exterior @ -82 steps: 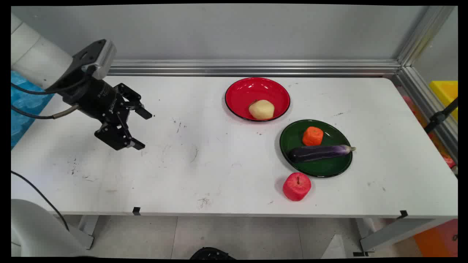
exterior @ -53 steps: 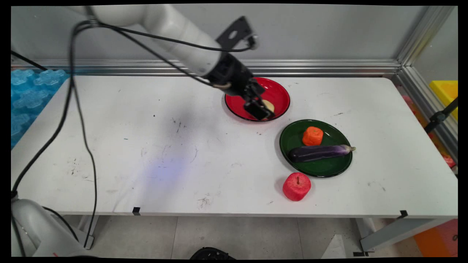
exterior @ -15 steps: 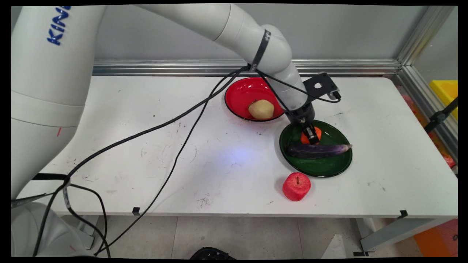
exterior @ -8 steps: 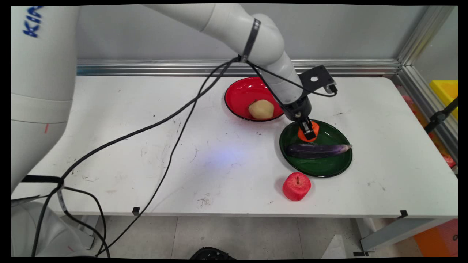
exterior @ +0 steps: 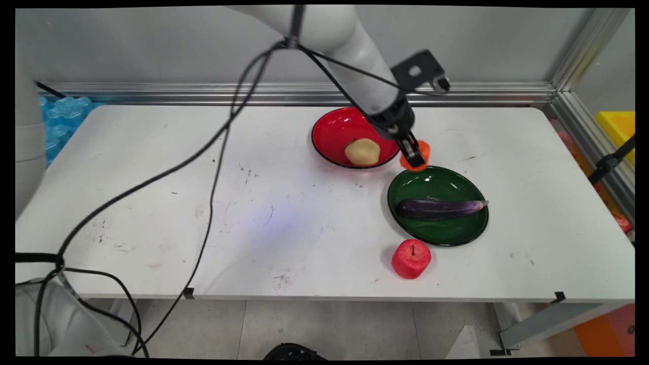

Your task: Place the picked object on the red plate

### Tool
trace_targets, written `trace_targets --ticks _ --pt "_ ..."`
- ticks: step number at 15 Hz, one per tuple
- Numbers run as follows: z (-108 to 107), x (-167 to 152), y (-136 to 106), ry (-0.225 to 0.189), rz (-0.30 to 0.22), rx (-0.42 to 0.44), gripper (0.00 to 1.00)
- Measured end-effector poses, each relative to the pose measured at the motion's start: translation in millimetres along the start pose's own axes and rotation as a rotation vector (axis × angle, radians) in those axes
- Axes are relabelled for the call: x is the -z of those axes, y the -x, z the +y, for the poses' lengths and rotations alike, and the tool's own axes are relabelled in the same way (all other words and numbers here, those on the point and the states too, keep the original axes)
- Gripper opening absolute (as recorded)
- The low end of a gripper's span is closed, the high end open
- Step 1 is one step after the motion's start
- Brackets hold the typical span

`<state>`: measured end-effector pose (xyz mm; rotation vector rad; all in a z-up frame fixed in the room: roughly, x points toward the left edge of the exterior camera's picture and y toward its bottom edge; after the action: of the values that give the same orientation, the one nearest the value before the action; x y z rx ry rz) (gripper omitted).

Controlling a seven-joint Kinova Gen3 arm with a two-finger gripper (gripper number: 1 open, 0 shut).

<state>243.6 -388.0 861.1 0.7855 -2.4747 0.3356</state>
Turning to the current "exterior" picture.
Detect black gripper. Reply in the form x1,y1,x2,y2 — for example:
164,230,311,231
365,95,427,170

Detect orange carrot chunk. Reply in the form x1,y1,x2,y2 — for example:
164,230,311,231
399,140,431,172

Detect pale yellow potato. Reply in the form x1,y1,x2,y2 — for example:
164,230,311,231
344,138,381,167

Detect purple eggplant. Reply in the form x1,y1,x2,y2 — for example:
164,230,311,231
395,199,490,222

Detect red bowl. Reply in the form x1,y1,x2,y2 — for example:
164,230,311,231
311,107,401,169

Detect dark green plate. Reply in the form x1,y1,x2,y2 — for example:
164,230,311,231
387,165,490,247

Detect red apple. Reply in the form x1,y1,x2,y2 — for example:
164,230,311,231
391,239,432,280

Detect black clamp stand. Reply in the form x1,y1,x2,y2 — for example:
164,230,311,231
588,134,635,186

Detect yellow plastic box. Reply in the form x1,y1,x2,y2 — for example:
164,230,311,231
594,111,635,169

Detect white long table leg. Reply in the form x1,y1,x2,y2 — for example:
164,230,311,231
489,302,625,356

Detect black round object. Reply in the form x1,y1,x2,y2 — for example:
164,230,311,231
262,343,328,361

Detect orange box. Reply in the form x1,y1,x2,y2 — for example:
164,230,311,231
572,304,635,357

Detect white short table leg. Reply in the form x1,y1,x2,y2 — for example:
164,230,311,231
104,299,140,347

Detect blue bubble wrap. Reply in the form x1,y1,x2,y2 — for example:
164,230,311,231
39,96,105,169

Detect long aluminium frame rail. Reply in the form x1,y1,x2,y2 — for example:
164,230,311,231
38,82,558,107

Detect slanted aluminium frame rail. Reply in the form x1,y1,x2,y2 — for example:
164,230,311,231
544,91,635,226

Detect black cable with silver plug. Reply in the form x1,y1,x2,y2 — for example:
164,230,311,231
131,43,391,355

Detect aluminium frame post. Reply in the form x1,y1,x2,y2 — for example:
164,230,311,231
550,8,632,93

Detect red item behind rail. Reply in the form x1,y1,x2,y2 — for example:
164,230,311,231
612,212,633,235

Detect thin black camera cable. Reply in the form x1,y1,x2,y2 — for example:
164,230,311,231
15,40,450,265

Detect black trailing cable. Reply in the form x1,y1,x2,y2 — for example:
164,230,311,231
15,266,149,357

